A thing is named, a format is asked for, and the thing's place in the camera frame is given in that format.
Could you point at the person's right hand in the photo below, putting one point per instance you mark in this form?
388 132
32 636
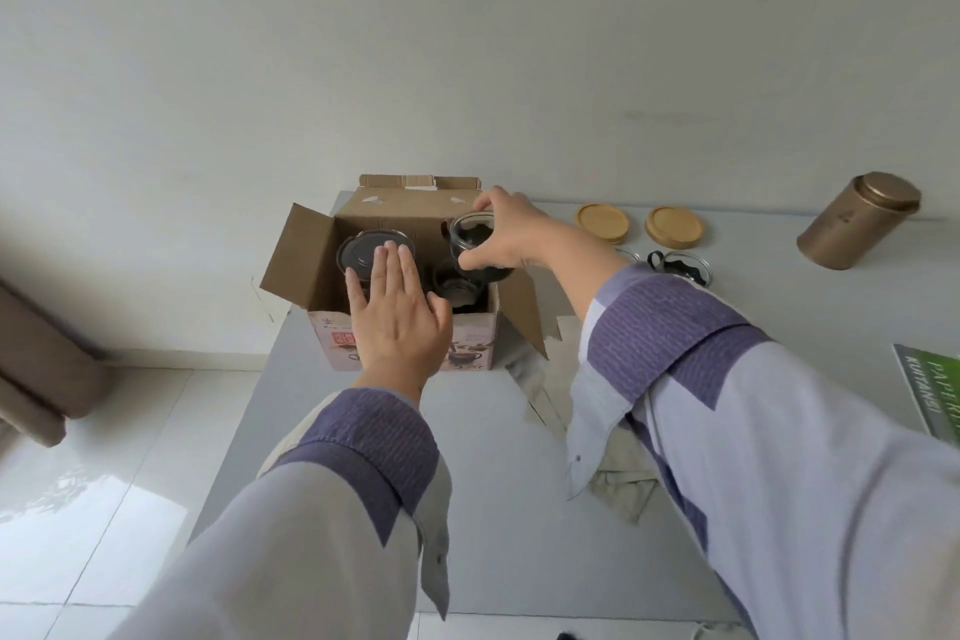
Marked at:
521 231

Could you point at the brown upholstered furniture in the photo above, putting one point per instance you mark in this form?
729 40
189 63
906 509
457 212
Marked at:
45 362

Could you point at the open cardboard box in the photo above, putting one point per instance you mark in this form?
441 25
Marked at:
405 212

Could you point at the person's right forearm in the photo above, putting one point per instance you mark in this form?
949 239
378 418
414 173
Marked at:
750 437

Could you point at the small dark glass jar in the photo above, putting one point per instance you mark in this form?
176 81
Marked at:
454 285

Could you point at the glass jar with black lid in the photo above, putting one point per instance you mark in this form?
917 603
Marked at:
360 251

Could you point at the green and white booklet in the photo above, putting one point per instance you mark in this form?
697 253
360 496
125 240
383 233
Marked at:
934 388

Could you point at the person's left middle finger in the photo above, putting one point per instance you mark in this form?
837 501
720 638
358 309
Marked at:
383 272

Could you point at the glass jar with dark contents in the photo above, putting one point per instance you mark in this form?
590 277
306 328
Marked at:
471 234

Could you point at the small clear glass dish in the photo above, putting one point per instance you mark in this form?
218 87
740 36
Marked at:
628 255

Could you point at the person's right thumb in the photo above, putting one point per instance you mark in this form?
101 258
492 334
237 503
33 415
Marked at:
480 260

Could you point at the person's left thumb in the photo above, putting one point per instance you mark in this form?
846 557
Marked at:
441 309

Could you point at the round wooden lid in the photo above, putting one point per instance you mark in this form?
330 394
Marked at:
675 225
602 222

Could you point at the person's left forearm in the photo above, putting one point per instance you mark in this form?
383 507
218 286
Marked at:
330 512

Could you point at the glass dish with black clip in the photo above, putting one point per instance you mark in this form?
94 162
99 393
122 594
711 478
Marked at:
686 266

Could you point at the person's left hand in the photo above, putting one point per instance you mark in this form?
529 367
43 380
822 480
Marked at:
394 332

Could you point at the gold metal tin canister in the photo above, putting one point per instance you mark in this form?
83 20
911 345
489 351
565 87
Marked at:
855 223

